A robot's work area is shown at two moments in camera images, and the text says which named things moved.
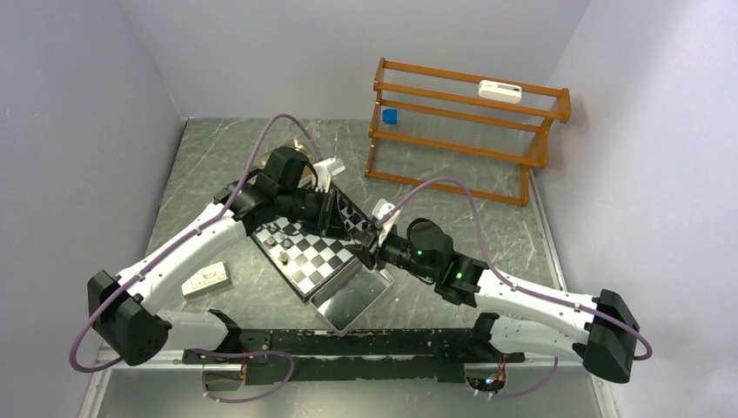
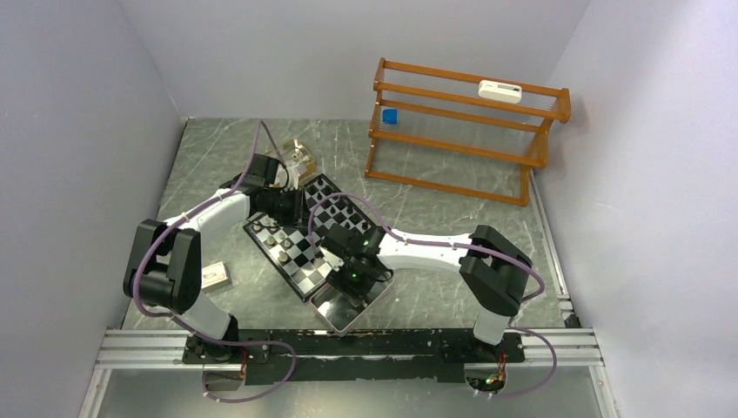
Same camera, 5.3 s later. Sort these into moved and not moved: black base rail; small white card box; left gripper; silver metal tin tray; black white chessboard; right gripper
Moved: right gripper; left gripper
Not moved: black white chessboard; small white card box; silver metal tin tray; black base rail
